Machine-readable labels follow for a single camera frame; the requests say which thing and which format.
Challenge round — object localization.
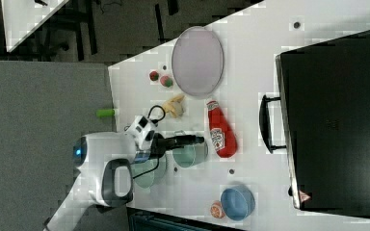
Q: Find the red plush ketchup bottle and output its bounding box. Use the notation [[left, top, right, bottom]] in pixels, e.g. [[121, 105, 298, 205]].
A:
[[206, 100, 238, 158]]

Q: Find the dark red toy strawberry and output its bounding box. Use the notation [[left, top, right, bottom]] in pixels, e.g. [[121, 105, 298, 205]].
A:
[[149, 71, 159, 81]]

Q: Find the green mug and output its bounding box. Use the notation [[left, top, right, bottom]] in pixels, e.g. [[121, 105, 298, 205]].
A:
[[172, 142, 208, 168]]

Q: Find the lilac round plate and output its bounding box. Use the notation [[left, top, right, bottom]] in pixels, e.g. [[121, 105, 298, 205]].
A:
[[172, 26, 224, 98]]

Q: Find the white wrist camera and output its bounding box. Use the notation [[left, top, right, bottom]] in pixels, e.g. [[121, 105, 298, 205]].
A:
[[126, 115, 156, 150]]

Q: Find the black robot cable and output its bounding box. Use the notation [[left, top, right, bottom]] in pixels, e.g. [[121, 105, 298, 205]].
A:
[[131, 104, 167, 180]]

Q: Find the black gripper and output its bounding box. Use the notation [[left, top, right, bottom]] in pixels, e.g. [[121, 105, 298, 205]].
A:
[[150, 134, 204, 158]]

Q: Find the blue bowl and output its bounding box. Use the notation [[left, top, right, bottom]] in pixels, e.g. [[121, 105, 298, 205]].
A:
[[220, 185, 255, 221]]

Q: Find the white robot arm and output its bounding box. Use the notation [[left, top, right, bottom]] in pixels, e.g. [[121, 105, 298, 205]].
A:
[[43, 131, 204, 231]]

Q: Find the green oval strainer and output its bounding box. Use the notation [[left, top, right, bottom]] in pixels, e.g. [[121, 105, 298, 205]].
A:
[[131, 157, 167, 189]]

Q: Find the toy orange slice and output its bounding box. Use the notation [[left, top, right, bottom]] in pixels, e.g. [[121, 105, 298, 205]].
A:
[[210, 201, 225, 218]]

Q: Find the white side table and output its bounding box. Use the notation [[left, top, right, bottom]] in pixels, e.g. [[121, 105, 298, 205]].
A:
[[0, 0, 70, 52]]

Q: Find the pink toy strawberry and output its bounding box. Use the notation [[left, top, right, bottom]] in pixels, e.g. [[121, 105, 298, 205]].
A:
[[160, 75, 173, 88]]

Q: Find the yellow toy banana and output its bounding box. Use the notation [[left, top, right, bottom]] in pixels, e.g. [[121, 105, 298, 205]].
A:
[[162, 94, 185, 118]]

